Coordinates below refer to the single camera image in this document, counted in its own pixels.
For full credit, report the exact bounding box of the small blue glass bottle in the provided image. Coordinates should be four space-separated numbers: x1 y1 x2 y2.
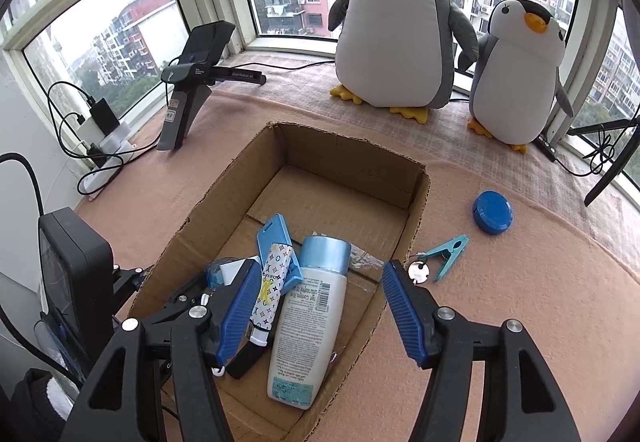
204 257 235 289

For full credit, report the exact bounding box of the black cylinder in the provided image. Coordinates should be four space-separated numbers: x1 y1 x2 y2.
226 329 274 379

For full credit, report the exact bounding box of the patterned white power bank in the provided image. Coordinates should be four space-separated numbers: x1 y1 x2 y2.
250 275 281 331

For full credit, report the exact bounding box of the blue phone stand plate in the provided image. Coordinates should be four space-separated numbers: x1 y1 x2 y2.
256 214 304 295

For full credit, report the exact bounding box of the white lotion bottle blue cap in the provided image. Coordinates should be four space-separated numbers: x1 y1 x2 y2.
267 235 352 410

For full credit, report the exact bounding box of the key with ring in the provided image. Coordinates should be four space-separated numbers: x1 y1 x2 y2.
407 254 431 285

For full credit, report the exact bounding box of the teal clothespin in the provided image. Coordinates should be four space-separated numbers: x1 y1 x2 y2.
416 235 469 282

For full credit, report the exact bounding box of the cardboard box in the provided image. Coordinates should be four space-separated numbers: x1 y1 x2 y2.
127 121 432 442

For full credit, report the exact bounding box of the blue round tin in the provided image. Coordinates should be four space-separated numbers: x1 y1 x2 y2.
472 190 513 235

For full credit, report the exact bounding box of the white usb wall charger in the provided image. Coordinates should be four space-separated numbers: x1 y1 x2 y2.
218 257 262 286

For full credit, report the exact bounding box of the white power strip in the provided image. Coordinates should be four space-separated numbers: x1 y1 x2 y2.
77 117 134 199

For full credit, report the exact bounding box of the black power adapter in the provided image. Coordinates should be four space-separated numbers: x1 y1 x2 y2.
89 98 120 136

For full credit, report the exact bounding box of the pink table blanket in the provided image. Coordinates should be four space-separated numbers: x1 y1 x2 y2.
77 90 639 441

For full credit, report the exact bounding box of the checkered beige cloth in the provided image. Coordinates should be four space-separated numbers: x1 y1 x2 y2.
214 52 639 273

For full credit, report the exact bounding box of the black handheld gripper on stand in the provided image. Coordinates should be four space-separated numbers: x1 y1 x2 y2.
156 20 267 151

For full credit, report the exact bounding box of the black tripod stand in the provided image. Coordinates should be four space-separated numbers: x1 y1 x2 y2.
567 115 639 207

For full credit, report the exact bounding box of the small plush penguin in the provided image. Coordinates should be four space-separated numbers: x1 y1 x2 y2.
458 0 574 154

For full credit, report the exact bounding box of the large plush penguin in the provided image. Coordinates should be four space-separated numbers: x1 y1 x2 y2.
328 0 480 124

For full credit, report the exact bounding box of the black camera screen box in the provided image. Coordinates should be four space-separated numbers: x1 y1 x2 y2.
38 207 114 366

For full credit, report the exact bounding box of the black inline cable remote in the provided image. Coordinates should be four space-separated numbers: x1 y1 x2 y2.
533 135 556 163

